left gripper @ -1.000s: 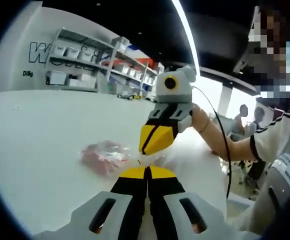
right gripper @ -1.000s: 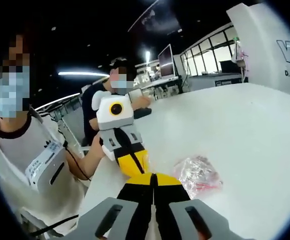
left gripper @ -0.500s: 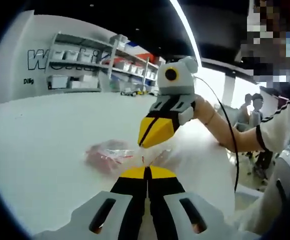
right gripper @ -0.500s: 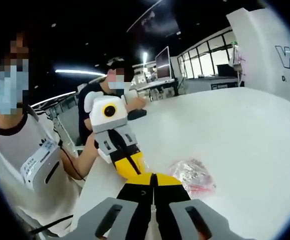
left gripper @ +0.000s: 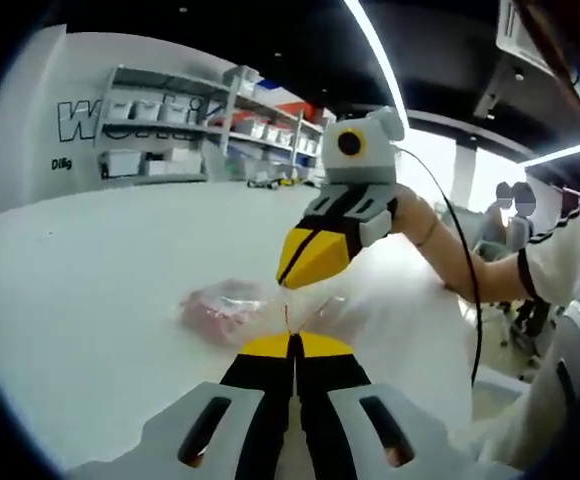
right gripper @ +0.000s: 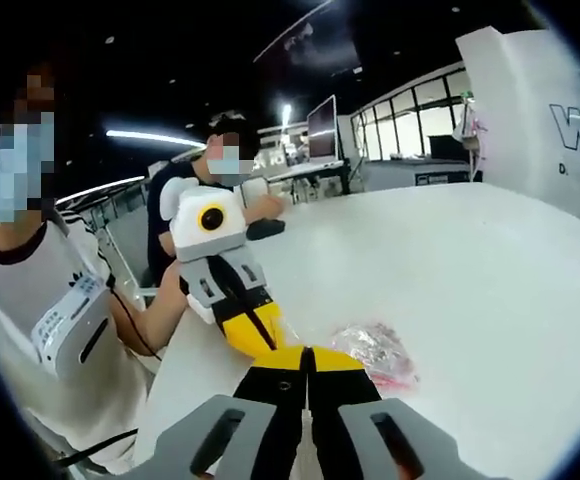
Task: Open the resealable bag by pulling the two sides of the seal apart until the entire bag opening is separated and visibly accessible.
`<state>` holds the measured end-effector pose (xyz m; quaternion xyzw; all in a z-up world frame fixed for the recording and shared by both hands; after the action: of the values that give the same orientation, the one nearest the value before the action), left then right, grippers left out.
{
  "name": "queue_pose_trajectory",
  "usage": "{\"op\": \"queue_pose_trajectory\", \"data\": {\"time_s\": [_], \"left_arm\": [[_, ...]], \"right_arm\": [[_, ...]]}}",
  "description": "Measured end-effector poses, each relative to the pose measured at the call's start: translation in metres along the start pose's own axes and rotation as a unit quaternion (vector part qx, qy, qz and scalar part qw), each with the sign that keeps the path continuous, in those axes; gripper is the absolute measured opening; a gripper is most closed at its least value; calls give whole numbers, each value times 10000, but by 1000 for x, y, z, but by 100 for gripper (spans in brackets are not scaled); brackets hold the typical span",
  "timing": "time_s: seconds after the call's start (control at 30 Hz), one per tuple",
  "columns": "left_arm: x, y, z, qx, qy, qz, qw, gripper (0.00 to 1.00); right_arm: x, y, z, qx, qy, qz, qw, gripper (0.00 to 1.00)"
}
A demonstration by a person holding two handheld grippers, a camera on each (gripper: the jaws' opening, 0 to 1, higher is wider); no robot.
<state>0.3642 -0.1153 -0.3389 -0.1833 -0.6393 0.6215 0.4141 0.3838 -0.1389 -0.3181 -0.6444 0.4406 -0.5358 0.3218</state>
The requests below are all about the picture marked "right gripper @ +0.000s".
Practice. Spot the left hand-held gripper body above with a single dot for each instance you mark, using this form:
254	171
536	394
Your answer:
190	235

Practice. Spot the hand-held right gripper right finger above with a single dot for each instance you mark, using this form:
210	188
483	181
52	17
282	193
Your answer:
340	395

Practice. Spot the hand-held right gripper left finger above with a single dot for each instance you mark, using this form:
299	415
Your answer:
270	385

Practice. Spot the clear resealable bag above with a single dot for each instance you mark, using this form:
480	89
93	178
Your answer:
375	350

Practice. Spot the black computer mouse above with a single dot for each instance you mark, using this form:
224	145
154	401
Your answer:
265	230

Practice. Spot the white ceiling light strip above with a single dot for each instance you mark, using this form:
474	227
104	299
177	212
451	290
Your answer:
150	137

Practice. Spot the white computer desk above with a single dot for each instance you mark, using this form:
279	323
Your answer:
315	170

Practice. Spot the white chest-worn device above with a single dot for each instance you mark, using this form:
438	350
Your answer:
70	330

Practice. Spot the silver computer monitor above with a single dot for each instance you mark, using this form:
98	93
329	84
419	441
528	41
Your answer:
322	127

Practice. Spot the grey counter with dark label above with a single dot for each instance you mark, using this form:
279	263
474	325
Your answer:
400	175

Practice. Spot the person in white shirt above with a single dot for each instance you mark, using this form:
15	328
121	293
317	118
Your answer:
15	280

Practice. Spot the black framed window row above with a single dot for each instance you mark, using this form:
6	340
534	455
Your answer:
400	120

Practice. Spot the pink white hanging cloth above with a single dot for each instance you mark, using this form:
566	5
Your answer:
475	130

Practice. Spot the white lettered partition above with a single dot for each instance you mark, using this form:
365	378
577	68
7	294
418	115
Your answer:
520	125

